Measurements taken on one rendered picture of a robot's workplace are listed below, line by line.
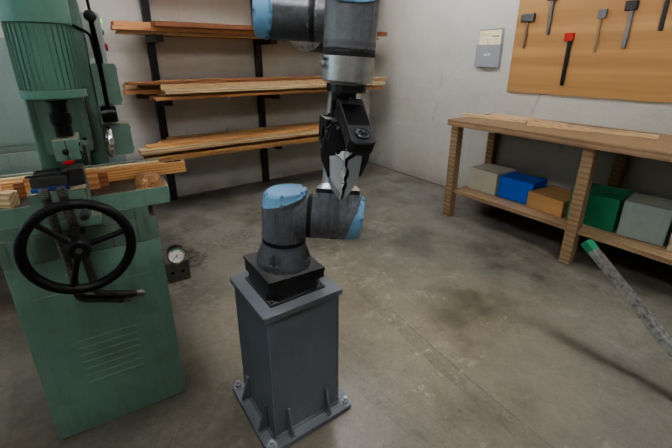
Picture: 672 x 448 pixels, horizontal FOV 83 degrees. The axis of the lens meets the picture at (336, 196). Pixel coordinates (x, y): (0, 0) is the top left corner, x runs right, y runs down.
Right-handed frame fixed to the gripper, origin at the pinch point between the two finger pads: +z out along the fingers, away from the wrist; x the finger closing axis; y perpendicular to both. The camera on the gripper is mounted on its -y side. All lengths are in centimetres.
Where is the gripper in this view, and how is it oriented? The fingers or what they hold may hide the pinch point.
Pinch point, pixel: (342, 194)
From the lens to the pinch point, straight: 72.1
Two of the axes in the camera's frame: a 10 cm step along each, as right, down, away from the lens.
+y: -2.6, -3.4, 9.0
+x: -9.6, 0.3, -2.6
